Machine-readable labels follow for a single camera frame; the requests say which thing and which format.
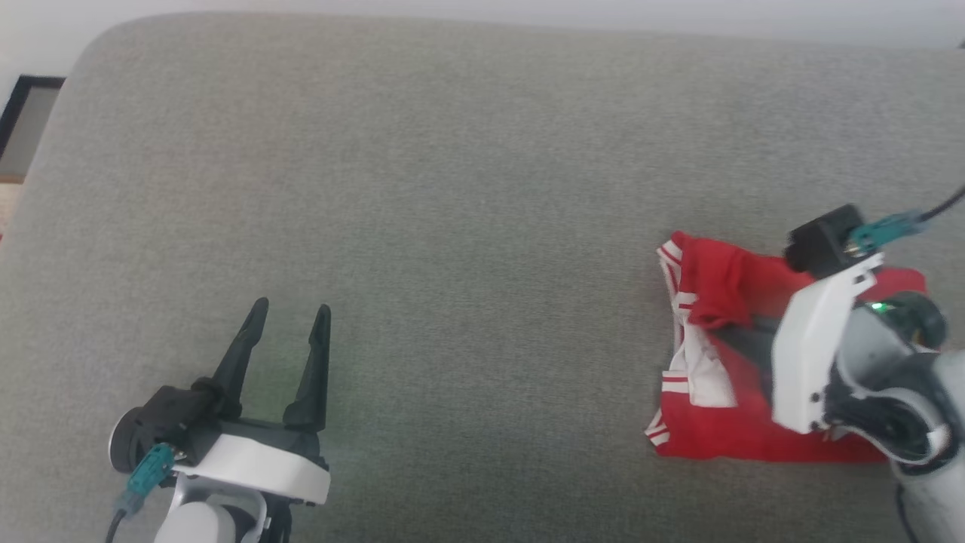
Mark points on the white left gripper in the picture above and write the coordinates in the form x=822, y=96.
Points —
x=264, y=464

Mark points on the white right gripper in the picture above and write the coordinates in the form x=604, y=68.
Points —
x=807, y=354

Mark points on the red Bulls 23 basketball jersey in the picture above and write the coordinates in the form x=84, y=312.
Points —
x=724, y=283

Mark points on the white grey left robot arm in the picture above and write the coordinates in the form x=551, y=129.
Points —
x=197, y=524

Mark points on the grey fabric sofa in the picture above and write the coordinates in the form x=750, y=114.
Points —
x=482, y=188

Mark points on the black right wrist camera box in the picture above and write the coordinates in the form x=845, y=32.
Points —
x=822, y=241

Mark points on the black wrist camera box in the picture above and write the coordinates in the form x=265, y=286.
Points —
x=822, y=241
x=162, y=415

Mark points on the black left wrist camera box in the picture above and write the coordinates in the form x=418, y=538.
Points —
x=162, y=415

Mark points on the black picture frame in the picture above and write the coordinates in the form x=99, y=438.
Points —
x=15, y=94

